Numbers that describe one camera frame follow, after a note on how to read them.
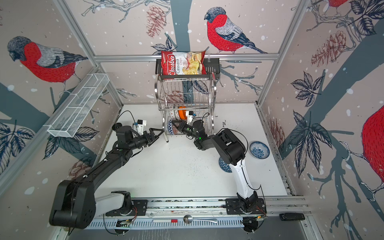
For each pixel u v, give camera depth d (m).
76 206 0.41
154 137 0.73
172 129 0.90
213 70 0.95
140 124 0.79
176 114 0.98
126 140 0.66
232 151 0.57
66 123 0.71
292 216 0.68
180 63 0.88
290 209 0.75
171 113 0.98
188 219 0.69
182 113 0.98
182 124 0.87
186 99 1.23
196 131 0.76
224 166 0.87
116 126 0.92
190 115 0.89
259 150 0.93
